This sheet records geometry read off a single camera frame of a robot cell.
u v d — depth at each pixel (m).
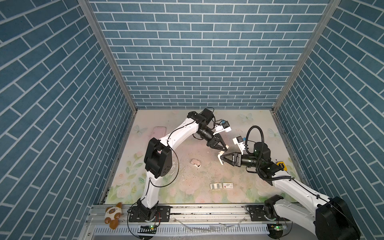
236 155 0.68
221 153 0.73
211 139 0.70
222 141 0.72
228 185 0.83
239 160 0.68
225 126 0.70
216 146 0.71
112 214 0.71
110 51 0.88
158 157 0.52
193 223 0.72
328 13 0.72
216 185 0.83
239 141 0.72
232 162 0.69
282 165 0.89
